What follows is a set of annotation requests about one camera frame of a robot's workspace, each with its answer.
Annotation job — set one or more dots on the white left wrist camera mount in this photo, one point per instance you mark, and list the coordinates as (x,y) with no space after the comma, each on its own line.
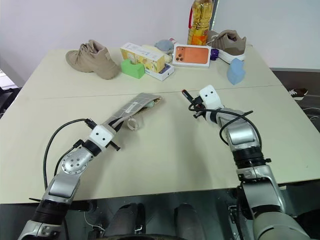
(101,135)

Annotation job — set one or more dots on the brown shoe on floor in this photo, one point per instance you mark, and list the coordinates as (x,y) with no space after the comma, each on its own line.
(297,93)

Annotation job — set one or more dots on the blue foam block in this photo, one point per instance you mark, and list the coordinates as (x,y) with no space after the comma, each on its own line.
(236,72)

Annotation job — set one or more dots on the green foam block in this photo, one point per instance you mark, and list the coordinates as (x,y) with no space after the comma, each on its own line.
(132,68)

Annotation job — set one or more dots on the white and purple phone box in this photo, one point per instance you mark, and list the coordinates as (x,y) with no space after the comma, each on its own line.
(162,72)

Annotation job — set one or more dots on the yellow and white carton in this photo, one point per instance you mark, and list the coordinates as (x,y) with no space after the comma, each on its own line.
(142,56)

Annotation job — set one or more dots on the pale yellow box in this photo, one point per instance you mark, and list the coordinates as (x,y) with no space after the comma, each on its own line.
(156,50)

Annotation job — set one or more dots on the yellow cooking oil bottle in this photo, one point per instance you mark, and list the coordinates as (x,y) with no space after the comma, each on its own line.
(200,22)

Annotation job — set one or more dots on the orange phone case box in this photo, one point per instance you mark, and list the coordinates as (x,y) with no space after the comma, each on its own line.
(191,55)

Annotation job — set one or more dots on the beige high-top boot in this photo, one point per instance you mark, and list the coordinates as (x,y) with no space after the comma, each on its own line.
(97,61)

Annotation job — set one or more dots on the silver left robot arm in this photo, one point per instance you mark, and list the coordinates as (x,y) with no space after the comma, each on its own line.
(71,163)

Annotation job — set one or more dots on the beige sneaker with white sole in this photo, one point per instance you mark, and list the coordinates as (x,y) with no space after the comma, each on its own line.
(228,45)

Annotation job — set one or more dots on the grey grid pouch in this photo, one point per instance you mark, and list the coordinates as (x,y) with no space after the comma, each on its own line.
(132,107)

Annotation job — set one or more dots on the purple round object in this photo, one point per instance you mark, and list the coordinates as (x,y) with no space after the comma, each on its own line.
(215,53)

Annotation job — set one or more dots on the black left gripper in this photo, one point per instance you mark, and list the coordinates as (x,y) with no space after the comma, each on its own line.
(113,145)

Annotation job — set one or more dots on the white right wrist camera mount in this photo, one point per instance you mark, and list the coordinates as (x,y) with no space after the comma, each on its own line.
(211,97)

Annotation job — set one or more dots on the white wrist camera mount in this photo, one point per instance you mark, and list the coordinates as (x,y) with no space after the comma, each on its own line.
(101,135)
(211,97)

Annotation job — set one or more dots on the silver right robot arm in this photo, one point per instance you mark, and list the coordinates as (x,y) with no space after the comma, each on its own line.
(260,180)

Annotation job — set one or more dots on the clear plastic pouch tag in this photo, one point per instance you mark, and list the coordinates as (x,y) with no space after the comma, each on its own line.
(133,123)

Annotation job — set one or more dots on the red marker with black cap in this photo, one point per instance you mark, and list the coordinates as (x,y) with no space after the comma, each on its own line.
(186,94)

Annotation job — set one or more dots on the teal highlighter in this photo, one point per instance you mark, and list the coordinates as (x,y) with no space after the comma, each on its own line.
(151,104)

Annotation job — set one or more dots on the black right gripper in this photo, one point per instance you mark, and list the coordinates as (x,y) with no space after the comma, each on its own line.
(197,100)

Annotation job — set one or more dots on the grey plush toy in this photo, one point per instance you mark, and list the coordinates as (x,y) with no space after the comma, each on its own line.
(163,45)

